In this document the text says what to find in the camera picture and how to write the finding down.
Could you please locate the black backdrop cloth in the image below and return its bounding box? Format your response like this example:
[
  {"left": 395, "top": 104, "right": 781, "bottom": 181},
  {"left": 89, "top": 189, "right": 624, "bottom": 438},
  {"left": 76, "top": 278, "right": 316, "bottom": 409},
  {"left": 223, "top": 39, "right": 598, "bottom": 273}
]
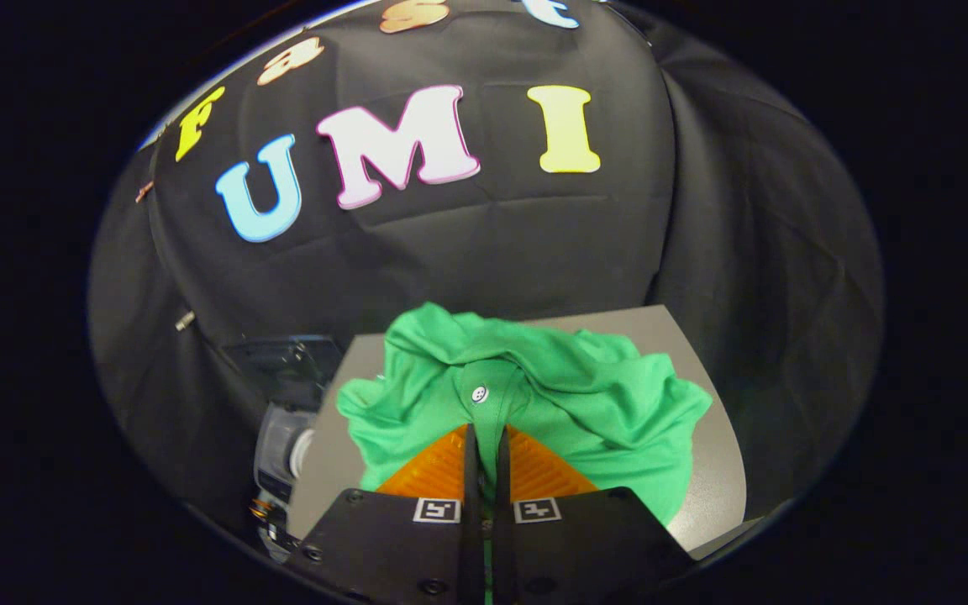
[{"left": 87, "top": 0, "right": 884, "bottom": 539}]

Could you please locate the green polo shirt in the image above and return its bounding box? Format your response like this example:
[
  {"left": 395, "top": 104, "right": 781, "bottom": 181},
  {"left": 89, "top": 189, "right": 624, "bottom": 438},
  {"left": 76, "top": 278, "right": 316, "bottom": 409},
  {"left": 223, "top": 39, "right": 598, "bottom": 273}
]
[{"left": 337, "top": 302, "right": 713, "bottom": 605}]

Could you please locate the dark grey washing machine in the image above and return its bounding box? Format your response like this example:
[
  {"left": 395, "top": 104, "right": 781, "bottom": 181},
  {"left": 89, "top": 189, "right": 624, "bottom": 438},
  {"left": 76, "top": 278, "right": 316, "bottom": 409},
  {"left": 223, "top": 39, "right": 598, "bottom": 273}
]
[{"left": 224, "top": 334, "right": 346, "bottom": 562}]

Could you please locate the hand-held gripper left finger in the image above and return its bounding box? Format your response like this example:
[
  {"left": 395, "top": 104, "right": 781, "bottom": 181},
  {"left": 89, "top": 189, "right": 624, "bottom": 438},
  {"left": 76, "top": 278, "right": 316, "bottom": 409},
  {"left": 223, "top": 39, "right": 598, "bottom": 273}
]
[{"left": 282, "top": 423, "right": 485, "bottom": 605}]

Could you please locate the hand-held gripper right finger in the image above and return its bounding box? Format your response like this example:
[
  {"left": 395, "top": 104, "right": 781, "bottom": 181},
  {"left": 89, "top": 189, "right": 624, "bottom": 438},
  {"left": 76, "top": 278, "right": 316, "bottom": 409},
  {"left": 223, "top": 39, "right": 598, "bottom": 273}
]
[{"left": 492, "top": 423, "right": 697, "bottom": 605}]

